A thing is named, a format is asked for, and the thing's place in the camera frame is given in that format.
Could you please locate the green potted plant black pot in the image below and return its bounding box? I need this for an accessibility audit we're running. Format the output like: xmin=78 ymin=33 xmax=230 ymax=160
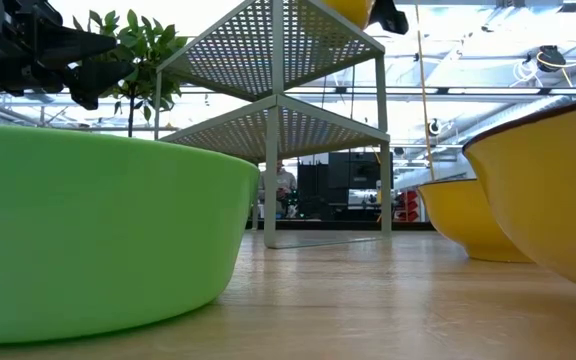
xmin=70 ymin=8 xmax=189 ymax=139

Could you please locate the pale green perforated metal shelf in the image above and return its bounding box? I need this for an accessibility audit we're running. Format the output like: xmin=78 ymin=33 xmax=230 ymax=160
xmin=153 ymin=0 xmax=393 ymax=250

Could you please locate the person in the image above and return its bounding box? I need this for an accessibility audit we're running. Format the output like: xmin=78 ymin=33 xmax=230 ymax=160
xmin=256 ymin=159 xmax=299 ymax=220

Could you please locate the black aluminium table frame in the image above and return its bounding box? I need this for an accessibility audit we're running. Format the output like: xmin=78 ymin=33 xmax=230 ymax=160
xmin=245 ymin=219 xmax=437 ymax=232

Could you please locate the yellow patterned mini bowl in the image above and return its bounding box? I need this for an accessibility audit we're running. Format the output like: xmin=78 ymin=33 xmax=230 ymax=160
xmin=416 ymin=178 xmax=534 ymax=264
xmin=321 ymin=0 xmax=377 ymax=30
xmin=461 ymin=93 xmax=576 ymax=314

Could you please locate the black equipment cabinet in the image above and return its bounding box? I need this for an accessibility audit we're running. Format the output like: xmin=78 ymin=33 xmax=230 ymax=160
xmin=296 ymin=151 xmax=395 ymax=222

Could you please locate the green plastic mini bowl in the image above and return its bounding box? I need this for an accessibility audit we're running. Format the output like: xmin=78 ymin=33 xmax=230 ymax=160
xmin=0 ymin=123 xmax=261 ymax=346

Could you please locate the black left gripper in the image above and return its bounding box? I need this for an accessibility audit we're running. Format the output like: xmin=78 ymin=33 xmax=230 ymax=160
xmin=0 ymin=0 xmax=137 ymax=111

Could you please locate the black ceiling cable reel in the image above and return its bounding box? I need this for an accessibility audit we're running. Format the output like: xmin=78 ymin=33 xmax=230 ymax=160
xmin=535 ymin=44 xmax=568 ymax=74

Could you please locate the red storage bin rack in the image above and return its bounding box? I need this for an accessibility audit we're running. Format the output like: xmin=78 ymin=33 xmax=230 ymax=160
xmin=392 ymin=188 xmax=420 ymax=224

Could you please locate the yellow hanging cord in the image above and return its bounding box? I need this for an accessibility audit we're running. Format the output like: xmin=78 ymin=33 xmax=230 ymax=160
xmin=414 ymin=0 xmax=437 ymax=182

